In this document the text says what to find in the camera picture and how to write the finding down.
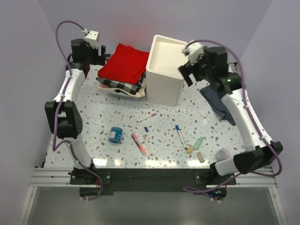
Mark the blue tape dispenser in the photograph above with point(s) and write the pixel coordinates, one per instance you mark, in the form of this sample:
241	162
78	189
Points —
115	135

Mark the small clear plastic cup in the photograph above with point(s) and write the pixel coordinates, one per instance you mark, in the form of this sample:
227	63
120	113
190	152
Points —
222	154

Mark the black white checkered cloth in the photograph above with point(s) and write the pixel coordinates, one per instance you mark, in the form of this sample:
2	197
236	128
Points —
122	85

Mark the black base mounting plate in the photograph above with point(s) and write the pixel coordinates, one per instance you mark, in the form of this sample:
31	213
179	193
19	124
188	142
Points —
108	180

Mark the blue cap white marker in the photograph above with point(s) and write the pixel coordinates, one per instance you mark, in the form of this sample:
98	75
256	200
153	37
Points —
181	137

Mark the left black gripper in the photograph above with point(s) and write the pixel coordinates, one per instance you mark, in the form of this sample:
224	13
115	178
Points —
100	60

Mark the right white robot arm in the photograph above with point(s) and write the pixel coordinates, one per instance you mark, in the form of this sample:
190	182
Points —
260	149

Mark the dark blue cloth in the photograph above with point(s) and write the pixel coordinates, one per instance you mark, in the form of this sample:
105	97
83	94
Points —
216	104

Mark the beige folded cloth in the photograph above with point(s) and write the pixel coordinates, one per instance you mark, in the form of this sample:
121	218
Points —
126	92

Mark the yellow eraser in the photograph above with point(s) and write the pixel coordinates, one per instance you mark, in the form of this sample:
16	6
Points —
189	150

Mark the beige cork eraser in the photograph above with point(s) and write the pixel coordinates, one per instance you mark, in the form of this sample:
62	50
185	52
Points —
200	157

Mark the red folded t-shirt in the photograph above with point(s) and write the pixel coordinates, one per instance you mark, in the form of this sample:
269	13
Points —
126	65

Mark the red orange marker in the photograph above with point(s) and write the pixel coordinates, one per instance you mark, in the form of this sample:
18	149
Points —
138	143

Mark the small blue pen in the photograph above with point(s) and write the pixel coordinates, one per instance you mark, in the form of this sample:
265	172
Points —
149	135

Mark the brown cap white marker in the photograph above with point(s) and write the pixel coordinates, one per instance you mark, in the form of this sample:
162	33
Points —
147	145

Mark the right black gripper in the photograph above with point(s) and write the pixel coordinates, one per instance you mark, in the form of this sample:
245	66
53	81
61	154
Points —
186	70

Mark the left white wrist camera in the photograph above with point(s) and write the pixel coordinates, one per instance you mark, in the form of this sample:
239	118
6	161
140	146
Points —
92	38

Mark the pink cap marker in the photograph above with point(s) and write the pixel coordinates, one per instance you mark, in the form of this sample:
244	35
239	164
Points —
146	118

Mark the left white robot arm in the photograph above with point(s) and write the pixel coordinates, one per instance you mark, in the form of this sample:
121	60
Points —
64	118

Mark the white drawer cabinet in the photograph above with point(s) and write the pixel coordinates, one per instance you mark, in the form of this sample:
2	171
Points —
164	82

